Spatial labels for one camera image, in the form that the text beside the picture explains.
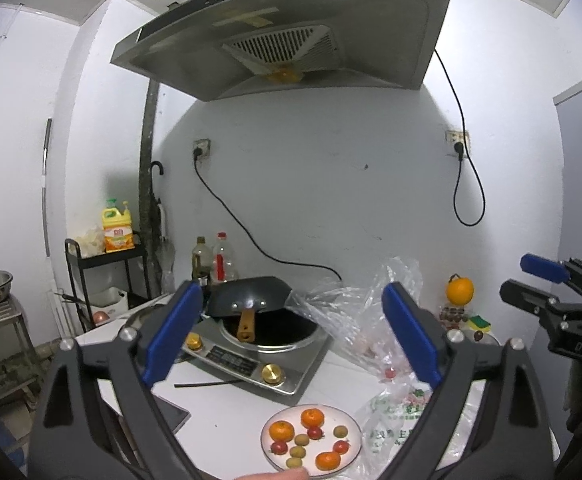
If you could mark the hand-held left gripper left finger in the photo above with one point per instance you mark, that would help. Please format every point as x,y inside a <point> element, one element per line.
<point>171,330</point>

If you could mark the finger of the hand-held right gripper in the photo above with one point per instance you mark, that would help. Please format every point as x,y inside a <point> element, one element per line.
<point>541,266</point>
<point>521,292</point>

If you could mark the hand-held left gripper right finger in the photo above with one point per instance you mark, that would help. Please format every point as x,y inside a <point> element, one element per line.
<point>411,330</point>

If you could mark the mandarin orange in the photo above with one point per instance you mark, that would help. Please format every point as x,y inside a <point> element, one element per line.
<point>281,430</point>
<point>312,417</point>
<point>328,460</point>

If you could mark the small red tomato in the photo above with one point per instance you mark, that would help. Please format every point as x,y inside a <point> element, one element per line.
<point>314,432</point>
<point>341,446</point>
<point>278,447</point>

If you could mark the white plate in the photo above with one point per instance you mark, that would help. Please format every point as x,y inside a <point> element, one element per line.
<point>323,445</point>

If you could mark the clear box of dark fruits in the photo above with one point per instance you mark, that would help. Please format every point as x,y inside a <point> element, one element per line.
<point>453,316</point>

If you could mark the person's left hand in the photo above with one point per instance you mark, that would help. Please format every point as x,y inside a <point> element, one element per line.
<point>276,476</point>

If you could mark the steel pot lid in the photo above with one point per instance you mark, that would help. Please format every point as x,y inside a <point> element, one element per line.
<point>143,315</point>

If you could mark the small red fruit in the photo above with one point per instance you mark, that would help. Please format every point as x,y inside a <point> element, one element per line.
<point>390,373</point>

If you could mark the green and yellow sponge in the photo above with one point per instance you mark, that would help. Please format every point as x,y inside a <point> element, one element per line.
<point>481,321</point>

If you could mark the clear plastic bag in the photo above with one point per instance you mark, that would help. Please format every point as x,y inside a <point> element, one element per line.
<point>361,310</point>

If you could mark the steel pot with lid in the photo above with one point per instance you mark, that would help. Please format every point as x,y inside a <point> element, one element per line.
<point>478,336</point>

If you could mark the large orange with leaf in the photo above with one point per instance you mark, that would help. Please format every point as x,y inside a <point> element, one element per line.
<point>460,291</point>

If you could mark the white plastic container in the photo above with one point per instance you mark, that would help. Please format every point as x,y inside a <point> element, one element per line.
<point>113,302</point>

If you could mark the black chopstick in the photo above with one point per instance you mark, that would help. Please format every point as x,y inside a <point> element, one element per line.
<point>206,384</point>

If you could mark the reddish round object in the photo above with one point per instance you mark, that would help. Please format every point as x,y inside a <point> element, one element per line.
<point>101,318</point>

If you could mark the steel induction cooker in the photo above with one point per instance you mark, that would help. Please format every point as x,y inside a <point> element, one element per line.
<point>236,360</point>

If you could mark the dark oil bottle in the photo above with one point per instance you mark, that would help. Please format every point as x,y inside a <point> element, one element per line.
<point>201,262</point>

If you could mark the green printed plastic bag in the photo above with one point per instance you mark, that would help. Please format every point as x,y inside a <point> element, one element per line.
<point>396,410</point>

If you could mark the clear bottle with red label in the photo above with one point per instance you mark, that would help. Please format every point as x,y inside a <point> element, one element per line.
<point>223,260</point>

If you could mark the smartphone in clear case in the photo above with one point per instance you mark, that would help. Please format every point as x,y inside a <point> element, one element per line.
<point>173,417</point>

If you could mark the yellow detergent bottle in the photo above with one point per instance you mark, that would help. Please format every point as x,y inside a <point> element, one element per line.
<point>118,235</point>

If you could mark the black metal rack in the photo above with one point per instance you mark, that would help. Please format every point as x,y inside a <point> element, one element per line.
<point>71,280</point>

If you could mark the crumpled plastic bag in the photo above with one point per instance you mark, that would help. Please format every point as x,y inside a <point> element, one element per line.
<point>90,242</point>

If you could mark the steel range hood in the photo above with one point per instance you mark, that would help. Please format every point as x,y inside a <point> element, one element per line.
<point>281,5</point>

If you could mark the wall socket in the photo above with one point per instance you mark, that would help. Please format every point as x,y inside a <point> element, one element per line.
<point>202,147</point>
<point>453,136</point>

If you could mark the metal wall rail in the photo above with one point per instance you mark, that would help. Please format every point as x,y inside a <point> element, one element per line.
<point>46,185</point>

